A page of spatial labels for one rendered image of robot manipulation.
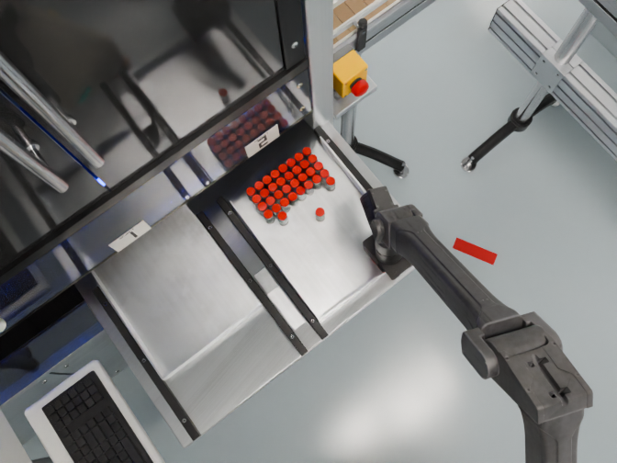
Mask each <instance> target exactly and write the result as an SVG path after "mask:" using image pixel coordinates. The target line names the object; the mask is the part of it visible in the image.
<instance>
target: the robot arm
mask: <svg viewBox="0 0 617 463"><path fill-rule="evenodd" d="M360 201H361V204H362V206H363V209H364V212H365V216H366V218H367V221H368V224H369V226H370V229H371V231H372V233H373V234H372V235H371V236H369V237H368V238H367V239H365V240H364V241H363V247H364V250H365V251H366V253H367V254H368V255H369V256H370V258H371V260H372V261H373V262H374V263H375V264H376V265H377V267H378V268H379V269H380V270H381V272H382V273H387V274H388V275H389V277H390V278H391V280H395V279H396V278H397V277H399V275H400V274H402V273H403V272H404V271H405V270H407V269H408V268H410V267H412V266H414V267H415V268H416V270H417V271H418V272H419V273H420V274H421V276H422V277H423V278H424V279H425V280H426V282H427V283H428V284H429V285H430V286H431V288H432V289H433V290H434V291H435V293H436V294H437V295H438V296H439V297H440V298H441V300H442V301H443V302H444V303H445V305H446V306H447V307H448V308H449V309H450V310H451V312H452V313H453V314H454V315H455V317H456V318H457V319H458V320H459V321H460V322H461V323H462V324H463V325H464V326H465V328H466V329H467V331H464V332H463V333H462V337H461V348H462V354H463V355H464V357H465V358H466V360H467V361H468V362H469V363H470V365H471V366H472V367H473V368H474V370H475V371H476V372H477V373H478V375H479V376H480V377H481V378H483V379H488V378H492V379H493V380H494V381H495V382H496V383H497V384H498V385H499V386H500V387H501V388H502V389H503V390H504V391H505V392H506V393H507V394H508V395H509V396H510V397H511V398H512V399H513V400H514V401H515V402H516V403H517V404H518V407H519V408H520V410H521V413H522V419H523V425H524V433H525V463H578V433H579V427H580V424H581V422H582V420H583V417H584V409H585V408H590V407H592V406H593V391H592V389H591V388H590V386H589V385H588V384H587V382H586V381H585V380H584V378H582V377H581V375H580V374H579V373H578V371H577V370H576V368H575V367H574V366H573V365H572V363H571V362H570V361H569V359H568V358H567V356H566V355H565V354H564V352H563V345H562V340H561V339H560V337H559V336H558V334H557V333H556V331H555V330H553V329H552V328H551V327H550V326H549V325H548V324H547V323H546V322H545V321H544V320H543V319H542V318H541V317H540V316H539V315H538V314H537V313H536V312H535V311H532V312H529V313H525V314H523V315H520V314H519V313H518V312H517V311H516V310H514V309H512V308H509V307H508V306H506V305H505V304H504V303H502V302H501V301H500V300H498V299H497V298H496V297H495V296H494V295H493V294H492V293H491V292H490V291H489V290H488V289H487V288H486V287H485V286H484V285H483V284H482V283H481V282H480V281H479V280H478V279H477V278H476V277H475V276H474V275H473V274H472V273H471V272H470V271H469V270H468V269H467V268H466V267H465V266H464V265H463V264H462V263H461V262H460V261H459V260H458V259H457V258H456V257H455V256H454V255H453V254H452V253H451V252H450V251H449V250H448V249H447V248H446V247H445V246H444V245H443V243H442V242H441V241H440V240H439V239H438V238H437V237H436V236H435V235H434V234H433V232H432V230H431V229H430V227H429V223H428V222H427V221H426V220H425V219H424V218H423V217H422V213H421V212H420V211H419V210H418V209H417V208H416V207H415V206H414V205H413V204H409V205H405V206H401V207H399V206H398V204H397V205H394V203H393V200H392V198H391V196H390V194H389V192H388V190H387V187H386V186H381V187H377V188H372V189H368V191H367V192H366V193H364V194H363V195H362V196H361V197H360Z"/></svg>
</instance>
